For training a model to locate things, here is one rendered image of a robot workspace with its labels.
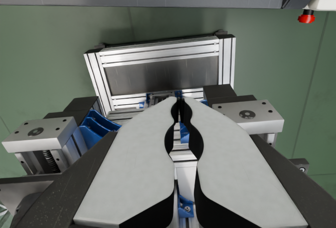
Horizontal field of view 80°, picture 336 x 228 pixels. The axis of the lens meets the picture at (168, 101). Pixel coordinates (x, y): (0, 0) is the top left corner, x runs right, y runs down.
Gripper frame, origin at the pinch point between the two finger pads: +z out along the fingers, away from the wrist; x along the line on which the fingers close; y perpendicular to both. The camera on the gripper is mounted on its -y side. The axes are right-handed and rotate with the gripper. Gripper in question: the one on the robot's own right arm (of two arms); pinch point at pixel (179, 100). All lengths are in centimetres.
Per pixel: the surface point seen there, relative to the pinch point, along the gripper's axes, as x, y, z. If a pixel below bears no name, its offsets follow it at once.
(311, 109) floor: 108, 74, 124
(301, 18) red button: 31, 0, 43
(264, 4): 15.7, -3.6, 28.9
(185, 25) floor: 8, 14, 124
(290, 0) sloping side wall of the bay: 19.3, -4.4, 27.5
